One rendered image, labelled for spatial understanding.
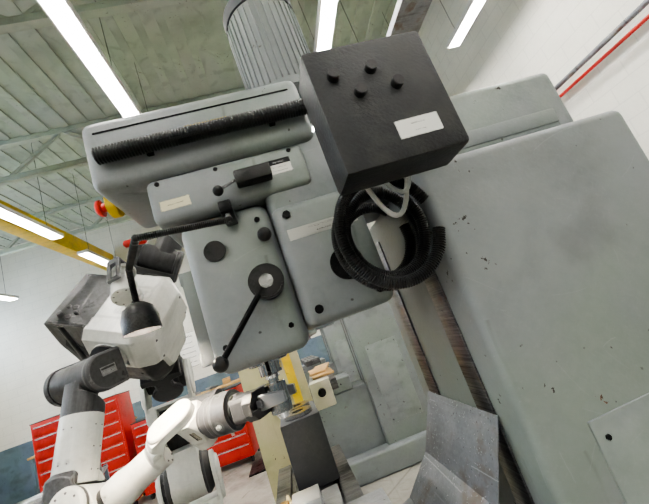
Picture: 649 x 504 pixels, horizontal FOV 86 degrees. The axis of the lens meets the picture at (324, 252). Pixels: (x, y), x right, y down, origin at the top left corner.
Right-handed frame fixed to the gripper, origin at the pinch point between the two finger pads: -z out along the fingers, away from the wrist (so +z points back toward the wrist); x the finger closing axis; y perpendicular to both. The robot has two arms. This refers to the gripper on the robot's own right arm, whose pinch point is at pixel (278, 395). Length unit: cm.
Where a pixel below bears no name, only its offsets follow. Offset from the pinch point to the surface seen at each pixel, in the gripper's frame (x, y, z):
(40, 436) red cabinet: 269, -7, 494
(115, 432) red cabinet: 311, 23, 420
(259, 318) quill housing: -8.4, -15.9, -5.7
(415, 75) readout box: -18, -41, -49
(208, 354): -6.4, -13.1, 9.1
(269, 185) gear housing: -5.9, -41.4, -15.9
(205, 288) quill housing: -11.8, -25.0, 1.7
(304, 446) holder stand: 27.6, 19.3, 12.1
